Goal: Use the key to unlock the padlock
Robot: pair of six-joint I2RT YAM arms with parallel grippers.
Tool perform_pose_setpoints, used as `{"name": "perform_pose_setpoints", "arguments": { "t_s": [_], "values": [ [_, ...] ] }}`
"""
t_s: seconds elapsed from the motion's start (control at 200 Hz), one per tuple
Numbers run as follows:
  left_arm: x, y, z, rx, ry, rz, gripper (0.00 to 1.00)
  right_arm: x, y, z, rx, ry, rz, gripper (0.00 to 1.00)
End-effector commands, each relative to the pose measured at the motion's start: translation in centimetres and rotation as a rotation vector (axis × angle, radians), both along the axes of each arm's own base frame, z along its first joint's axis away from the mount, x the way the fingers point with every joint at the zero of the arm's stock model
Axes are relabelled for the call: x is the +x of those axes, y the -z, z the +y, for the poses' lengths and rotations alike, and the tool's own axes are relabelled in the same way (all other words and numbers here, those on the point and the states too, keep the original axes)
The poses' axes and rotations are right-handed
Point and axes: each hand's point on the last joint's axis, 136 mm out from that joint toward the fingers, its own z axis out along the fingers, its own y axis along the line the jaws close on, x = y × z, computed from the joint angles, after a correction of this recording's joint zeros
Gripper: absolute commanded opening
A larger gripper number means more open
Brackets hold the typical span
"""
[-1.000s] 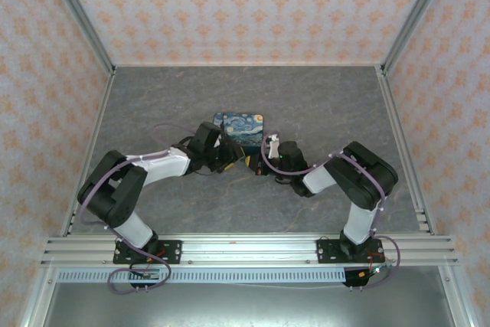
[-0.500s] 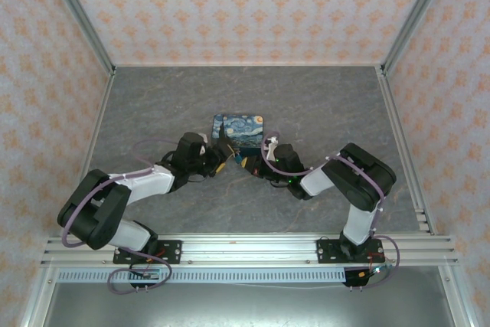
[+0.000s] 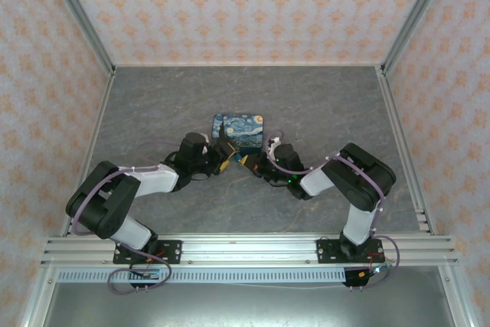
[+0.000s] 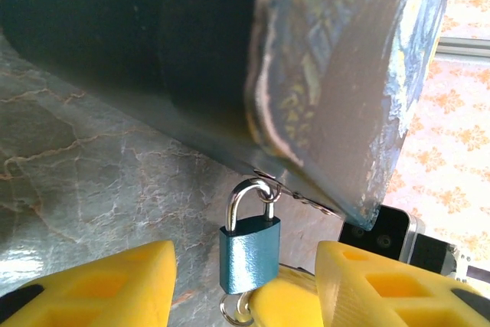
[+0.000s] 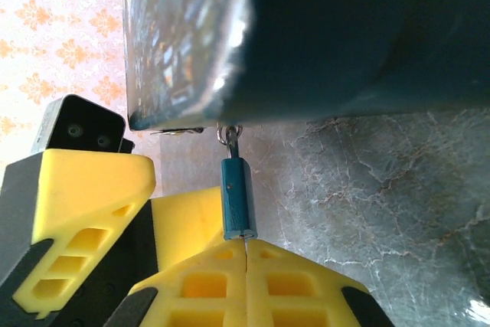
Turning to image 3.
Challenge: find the starry night painted tin box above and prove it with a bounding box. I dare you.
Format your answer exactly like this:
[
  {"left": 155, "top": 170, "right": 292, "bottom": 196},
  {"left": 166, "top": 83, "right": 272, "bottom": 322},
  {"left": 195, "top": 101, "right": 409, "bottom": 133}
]
[{"left": 211, "top": 112, "right": 266, "bottom": 156}]

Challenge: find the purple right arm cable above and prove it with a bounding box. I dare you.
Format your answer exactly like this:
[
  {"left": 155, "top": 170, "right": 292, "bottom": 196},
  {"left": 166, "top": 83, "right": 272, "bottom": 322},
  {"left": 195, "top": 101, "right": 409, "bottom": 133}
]
[{"left": 266, "top": 133, "right": 403, "bottom": 290}]

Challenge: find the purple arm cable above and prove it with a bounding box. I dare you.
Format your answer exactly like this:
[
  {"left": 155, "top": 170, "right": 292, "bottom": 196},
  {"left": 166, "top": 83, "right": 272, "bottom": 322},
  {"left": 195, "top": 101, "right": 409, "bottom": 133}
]
[
  {"left": 70, "top": 140, "right": 185, "bottom": 294},
  {"left": 266, "top": 133, "right": 403, "bottom": 290}
]

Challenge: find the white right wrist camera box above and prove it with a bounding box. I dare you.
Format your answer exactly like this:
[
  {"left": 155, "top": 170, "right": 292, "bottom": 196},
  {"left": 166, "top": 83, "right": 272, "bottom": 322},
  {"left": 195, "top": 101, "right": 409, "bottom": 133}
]
[{"left": 266, "top": 136, "right": 283, "bottom": 156}]

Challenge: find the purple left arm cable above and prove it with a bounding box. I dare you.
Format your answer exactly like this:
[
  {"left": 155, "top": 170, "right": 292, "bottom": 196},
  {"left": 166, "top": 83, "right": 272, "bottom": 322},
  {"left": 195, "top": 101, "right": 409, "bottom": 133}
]
[{"left": 70, "top": 140, "right": 185, "bottom": 294}]

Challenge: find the horizontal aluminium base rail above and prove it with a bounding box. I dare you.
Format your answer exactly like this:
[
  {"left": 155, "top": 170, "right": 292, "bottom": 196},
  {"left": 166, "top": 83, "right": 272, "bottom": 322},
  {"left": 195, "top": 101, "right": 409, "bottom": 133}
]
[{"left": 40, "top": 233, "right": 459, "bottom": 267}]

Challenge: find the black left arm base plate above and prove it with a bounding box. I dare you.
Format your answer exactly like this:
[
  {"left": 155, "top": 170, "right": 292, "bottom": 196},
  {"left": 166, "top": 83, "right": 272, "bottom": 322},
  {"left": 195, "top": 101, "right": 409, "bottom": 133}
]
[{"left": 113, "top": 240, "right": 183, "bottom": 265}]

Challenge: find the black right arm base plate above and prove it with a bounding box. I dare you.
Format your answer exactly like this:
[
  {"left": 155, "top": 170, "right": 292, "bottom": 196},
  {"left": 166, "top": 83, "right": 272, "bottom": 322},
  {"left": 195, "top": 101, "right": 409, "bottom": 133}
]
[{"left": 316, "top": 237, "right": 384, "bottom": 265}]

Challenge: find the aluminium table side rail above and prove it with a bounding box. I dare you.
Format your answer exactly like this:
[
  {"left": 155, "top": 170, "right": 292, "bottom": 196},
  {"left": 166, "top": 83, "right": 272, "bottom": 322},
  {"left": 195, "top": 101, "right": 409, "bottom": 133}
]
[
  {"left": 376, "top": 66, "right": 438, "bottom": 236},
  {"left": 60, "top": 66, "right": 117, "bottom": 237}
]

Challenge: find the white slotted cable duct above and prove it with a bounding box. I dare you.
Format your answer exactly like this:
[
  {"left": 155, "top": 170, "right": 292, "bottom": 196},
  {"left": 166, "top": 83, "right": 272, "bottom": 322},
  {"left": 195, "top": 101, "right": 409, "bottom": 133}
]
[{"left": 56, "top": 268, "right": 346, "bottom": 284}]

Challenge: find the small circuit board with wires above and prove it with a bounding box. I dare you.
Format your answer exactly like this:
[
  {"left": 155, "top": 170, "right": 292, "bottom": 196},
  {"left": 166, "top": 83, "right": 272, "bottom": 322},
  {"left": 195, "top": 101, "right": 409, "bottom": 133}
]
[
  {"left": 129, "top": 265, "right": 161, "bottom": 281},
  {"left": 358, "top": 263, "right": 394, "bottom": 280}
]

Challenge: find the aluminium corner frame post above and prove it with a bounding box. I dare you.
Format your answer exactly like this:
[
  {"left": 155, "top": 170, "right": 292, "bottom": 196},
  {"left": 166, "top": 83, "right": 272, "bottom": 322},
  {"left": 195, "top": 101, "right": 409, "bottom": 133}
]
[
  {"left": 381, "top": 0, "right": 459, "bottom": 75},
  {"left": 41, "top": 0, "right": 117, "bottom": 75}
]

